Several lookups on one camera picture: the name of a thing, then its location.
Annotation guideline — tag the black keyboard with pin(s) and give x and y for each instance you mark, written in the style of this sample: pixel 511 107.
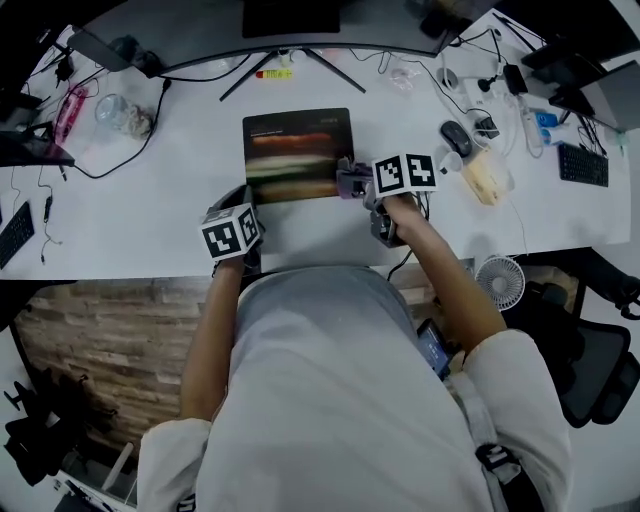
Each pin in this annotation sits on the black keyboard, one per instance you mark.
pixel 583 165
pixel 15 235

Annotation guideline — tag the small white cup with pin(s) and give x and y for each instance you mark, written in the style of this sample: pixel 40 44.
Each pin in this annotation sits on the small white cup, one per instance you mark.
pixel 450 162

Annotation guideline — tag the black power brick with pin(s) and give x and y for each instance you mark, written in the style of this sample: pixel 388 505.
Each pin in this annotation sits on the black power brick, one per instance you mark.
pixel 515 79

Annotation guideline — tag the person's white shirt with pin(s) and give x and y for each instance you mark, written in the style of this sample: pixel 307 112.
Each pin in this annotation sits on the person's white shirt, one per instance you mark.
pixel 340 400

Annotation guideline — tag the person's right forearm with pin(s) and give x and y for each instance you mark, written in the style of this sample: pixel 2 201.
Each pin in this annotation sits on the person's right forearm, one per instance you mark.
pixel 450 285

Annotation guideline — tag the black mesh office chair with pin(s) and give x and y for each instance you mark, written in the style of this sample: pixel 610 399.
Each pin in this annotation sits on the black mesh office chair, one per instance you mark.
pixel 590 360

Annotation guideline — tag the small black grey charger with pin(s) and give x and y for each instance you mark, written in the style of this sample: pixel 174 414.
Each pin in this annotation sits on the small black grey charger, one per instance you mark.
pixel 486 128

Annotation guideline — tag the person's right hand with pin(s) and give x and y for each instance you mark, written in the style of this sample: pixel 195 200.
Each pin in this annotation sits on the person's right hand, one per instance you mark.
pixel 406 215

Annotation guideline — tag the black power adapter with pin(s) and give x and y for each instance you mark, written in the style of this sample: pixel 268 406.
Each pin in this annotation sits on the black power adapter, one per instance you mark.
pixel 64 70

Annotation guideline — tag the black handheld screen device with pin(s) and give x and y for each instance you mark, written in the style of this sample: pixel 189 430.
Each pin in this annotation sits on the black handheld screen device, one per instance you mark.
pixel 434 347

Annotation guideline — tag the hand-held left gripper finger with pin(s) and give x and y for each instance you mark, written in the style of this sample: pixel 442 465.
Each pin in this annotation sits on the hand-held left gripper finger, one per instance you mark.
pixel 220 201
pixel 247 199

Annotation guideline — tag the yellow tube red cap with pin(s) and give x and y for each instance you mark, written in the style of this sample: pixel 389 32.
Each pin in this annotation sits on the yellow tube red cap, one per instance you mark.
pixel 275 75

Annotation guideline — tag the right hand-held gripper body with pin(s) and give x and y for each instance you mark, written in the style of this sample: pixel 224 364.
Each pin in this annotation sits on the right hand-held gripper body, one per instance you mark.
pixel 405 175

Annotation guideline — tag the white desk fan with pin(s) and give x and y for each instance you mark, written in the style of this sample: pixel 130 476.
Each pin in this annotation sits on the white desk fan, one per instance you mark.
pixel 500 282

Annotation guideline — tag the dark printed mouse pad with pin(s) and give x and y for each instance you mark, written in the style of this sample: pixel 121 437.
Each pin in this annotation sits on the dark printed mouse pad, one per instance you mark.
pixel 295 155

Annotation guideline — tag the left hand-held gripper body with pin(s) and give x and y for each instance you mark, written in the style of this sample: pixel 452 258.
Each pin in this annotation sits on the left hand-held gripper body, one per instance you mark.
pixel 225 240

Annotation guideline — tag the black floor equipment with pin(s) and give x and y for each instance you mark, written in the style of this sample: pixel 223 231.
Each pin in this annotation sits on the black floor equipment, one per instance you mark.
pixel 45 430

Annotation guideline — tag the black wall plug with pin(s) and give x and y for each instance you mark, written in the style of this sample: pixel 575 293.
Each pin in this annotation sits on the black wall plug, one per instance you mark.
pixel 489 83

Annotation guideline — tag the black curved monitor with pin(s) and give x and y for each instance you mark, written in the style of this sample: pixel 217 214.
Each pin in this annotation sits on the black curved monitor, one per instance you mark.
pixel 200 35

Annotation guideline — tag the white round desk grommet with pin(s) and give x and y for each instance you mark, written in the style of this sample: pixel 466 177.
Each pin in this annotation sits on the white round desk grommet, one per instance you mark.
pixel 449 78

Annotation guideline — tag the purple fluffy sock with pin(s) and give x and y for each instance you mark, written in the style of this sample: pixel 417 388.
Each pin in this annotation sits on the purple fluffy sock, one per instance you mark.
pixel 352 170

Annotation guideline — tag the person's left forearm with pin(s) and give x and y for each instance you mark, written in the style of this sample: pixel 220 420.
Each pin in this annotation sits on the person's left forearm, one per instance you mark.
pixel 210 340

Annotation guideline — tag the black computer mouse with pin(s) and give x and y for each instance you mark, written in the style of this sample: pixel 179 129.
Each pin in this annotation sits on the black computer mouse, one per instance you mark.
pixel 456 137

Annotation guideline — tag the clear plastic wrapper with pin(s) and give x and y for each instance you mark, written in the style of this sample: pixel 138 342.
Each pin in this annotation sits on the clear plastic wrapper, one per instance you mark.
pixel 405 79

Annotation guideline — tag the large black flat monitor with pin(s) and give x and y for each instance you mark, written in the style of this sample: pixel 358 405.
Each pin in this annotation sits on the large black flat monitor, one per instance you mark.
pixel 615 95

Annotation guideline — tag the glass jar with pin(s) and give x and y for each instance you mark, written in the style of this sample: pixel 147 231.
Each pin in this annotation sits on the glass jar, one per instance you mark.
pixel 120 116

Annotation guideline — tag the pink translucent case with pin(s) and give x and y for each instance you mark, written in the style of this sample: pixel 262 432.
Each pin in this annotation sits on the pink translucent case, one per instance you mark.
pixel 71 115

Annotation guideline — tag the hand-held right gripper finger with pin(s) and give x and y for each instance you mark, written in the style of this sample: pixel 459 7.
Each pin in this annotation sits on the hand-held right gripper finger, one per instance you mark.
pixel 346 190

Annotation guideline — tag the blue white packet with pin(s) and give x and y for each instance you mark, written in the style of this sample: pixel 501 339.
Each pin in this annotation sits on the blue white packet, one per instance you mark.
pixel 546 120

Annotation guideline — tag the white bar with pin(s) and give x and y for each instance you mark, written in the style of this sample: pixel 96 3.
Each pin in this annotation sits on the white bar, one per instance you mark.
pixel 118 467

